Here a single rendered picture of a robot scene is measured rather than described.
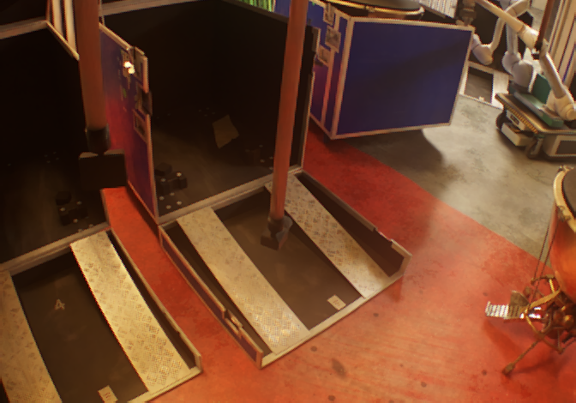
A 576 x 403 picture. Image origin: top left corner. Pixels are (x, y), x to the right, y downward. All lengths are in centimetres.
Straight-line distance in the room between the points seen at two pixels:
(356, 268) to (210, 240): 68
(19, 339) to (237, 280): 99
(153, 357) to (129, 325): 17
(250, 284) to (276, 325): 22
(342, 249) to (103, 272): 112
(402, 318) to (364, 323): 18
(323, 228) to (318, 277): 27
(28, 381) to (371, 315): 146
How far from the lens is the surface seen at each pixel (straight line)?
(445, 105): 317
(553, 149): 373
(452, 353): 193
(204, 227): 200
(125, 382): 170
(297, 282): 197
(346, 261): 205
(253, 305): 181
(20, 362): 180
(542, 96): 387
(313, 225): 213
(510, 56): 397
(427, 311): 203
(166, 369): 169
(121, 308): 180
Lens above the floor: 149
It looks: 35 degrees down
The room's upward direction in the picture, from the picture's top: 8 degrees clockwise
